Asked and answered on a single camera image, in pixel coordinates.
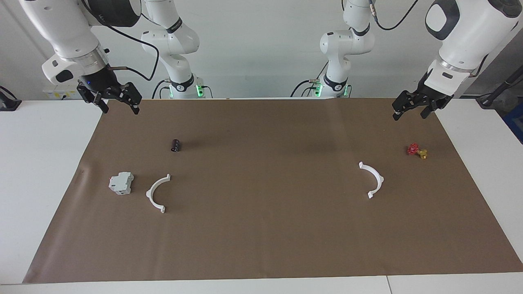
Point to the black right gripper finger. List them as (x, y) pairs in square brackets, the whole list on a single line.
[(92, 97), (131, 96)]

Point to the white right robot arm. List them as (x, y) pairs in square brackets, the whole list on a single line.
[(65, 32)]

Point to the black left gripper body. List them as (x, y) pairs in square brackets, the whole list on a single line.
[(429, 96)]

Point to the white circuit breaker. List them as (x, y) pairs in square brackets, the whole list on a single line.
[(121, 183)]

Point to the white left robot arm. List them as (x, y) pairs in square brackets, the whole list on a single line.
[(461, 36)]

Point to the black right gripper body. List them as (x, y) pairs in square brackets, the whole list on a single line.
[(98, 79)]

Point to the blue box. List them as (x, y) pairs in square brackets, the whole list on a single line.
[(515, 122)]

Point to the black desk clamp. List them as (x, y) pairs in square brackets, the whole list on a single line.
[(9, 104)]

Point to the black tripod stand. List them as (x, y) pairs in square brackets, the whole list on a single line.
[(500, 87)]

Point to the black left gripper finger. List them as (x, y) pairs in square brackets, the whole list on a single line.
[(404, 102), (430, 110)]

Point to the black cylindrical capacitor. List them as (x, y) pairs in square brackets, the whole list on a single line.
[(175, 145)]

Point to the white wall socket box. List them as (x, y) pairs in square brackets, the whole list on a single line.
[(57, 94)]

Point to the brown paper mat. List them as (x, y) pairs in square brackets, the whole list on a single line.
[(261, 237)]

